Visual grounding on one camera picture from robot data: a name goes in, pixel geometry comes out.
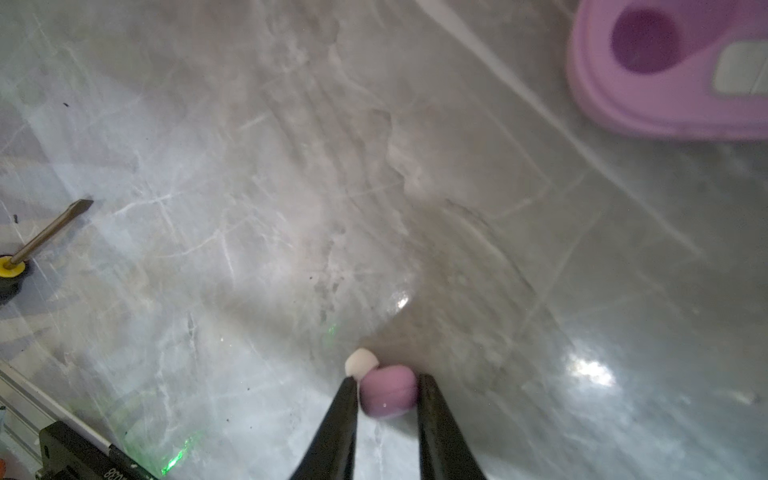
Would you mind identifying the yellow black screwdriver left edge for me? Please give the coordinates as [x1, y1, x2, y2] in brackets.
[1, 198, 94, 306]

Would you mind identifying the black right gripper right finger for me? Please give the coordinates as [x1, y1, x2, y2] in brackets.
[417, 374, 487, 480]

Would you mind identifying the purple earbud charging case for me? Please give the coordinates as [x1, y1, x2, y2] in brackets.
[566, 1, 767, 141]

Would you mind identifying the purple earbud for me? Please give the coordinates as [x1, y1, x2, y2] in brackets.
[344, 348, 418, 419]

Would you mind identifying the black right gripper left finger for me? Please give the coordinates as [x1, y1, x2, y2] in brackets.
[290, 377, 359, 480]

